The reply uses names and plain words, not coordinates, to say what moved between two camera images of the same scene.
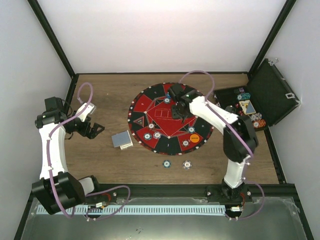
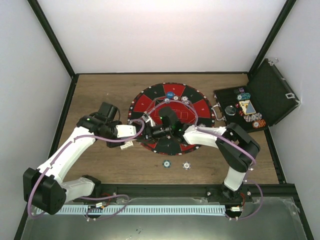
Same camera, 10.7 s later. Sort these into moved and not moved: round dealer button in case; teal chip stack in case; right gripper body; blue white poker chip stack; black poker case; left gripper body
Moved: left gripper body; right gripper body
Not moved: blue white poker chip stack; black poker case; round dealer button in case; teal chip stack in case
